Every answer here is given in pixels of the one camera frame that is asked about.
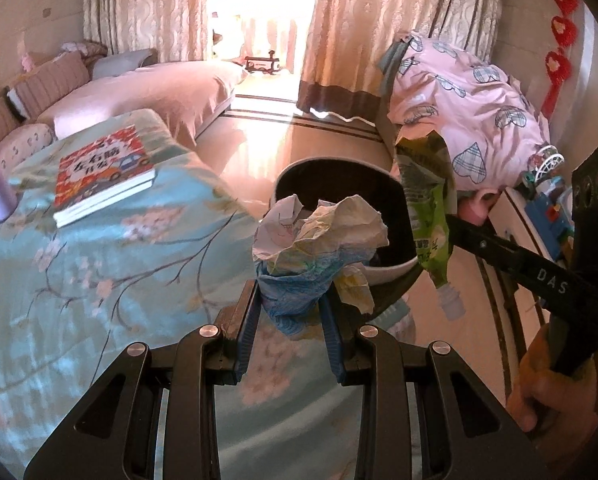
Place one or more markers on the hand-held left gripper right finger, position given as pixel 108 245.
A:
pixel 333 335

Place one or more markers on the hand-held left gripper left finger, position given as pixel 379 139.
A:
pixel 246 332

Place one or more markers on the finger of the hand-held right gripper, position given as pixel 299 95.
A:
pixel 474 240

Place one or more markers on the green snack packet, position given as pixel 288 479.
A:
pixel 426 210

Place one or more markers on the blue patterned plastic wrapper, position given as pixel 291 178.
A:
pixel 291 295

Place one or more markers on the white paper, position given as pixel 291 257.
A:
pixel 329 230

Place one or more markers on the round black trash bin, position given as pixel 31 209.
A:
pixel 359 180

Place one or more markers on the person's right hand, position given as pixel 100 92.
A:
pixel 539 390

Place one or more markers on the pink cup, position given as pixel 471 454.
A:
pixel 479 207

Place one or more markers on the white side table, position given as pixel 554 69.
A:
pixel 514 290

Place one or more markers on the blue building block toy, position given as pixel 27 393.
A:
pixel 549 200

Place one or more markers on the pink heart print quilt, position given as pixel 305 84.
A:
pixel 474 105

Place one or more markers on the teal floral blanket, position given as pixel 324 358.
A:
pixel 104 310

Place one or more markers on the red children's book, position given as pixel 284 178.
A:
pixel 104 175

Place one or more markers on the beige patterned curtain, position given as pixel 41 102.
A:
pixel 394 25
pixel 144 5

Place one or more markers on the pink covered sofa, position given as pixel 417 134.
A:
pixel 149 95

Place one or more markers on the small dark wooden stand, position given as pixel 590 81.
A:
pixel 263 62

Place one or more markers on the white dotted pillow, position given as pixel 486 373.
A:
pixel 24 140

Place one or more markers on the grey pillow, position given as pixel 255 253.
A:
pixel 124 62

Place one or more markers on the pink floral pillow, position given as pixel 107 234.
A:
pixel 84 49

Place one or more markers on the red wall decoration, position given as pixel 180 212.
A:
pixel 561 35

